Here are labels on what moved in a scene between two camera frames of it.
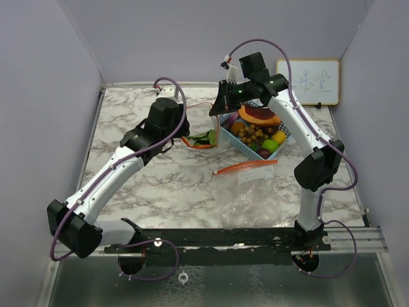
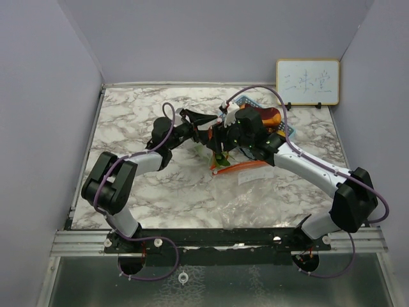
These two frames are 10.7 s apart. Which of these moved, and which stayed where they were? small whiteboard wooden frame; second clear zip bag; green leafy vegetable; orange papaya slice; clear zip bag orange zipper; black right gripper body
Moved: clear zip bag orange zipper; black right gripper body; green leafy vegetable
Stayed: small whiteboard wooden frame; second clear zip bag; orange papaya slice
